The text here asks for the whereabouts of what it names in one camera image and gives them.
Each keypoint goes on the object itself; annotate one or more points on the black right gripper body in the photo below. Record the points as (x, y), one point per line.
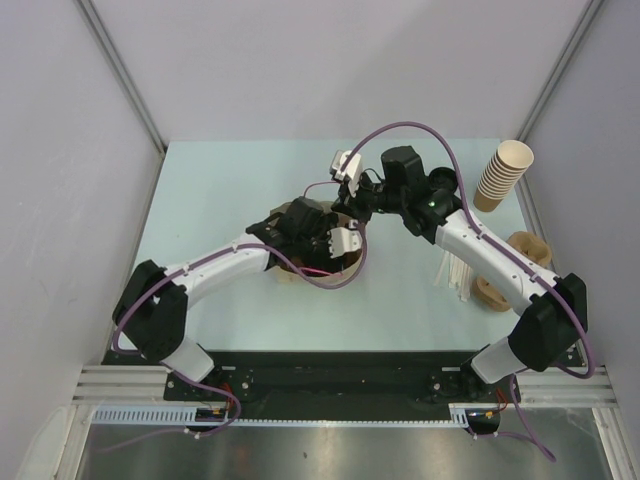
(376, 197)

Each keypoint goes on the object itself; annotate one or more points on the pink and beige paper bag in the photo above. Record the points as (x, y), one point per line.
(323, 269)

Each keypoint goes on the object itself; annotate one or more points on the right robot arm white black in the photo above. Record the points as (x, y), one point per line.
(552, 310)

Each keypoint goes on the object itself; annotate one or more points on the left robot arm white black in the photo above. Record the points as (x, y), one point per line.
(152, 310)

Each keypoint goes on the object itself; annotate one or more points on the stack of black cup lids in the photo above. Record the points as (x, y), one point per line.
(443, 178)

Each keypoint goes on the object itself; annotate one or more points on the bundle of white wrapped straws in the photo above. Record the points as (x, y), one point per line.
(455, 274)

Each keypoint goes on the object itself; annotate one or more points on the stack of paper cups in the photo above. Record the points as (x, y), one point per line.
(506, 167)

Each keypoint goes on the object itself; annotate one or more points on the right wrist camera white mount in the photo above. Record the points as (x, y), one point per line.
(346, 168)

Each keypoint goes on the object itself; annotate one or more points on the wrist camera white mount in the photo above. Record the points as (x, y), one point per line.
(346, 168)
(343, 240)

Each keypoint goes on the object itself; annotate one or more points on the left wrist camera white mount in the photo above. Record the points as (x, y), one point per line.
(343, 240)

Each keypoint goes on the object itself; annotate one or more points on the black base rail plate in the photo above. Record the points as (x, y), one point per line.
(352, 386)

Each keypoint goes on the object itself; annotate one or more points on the white slotted cable duct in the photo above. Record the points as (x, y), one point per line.
(177, 416)

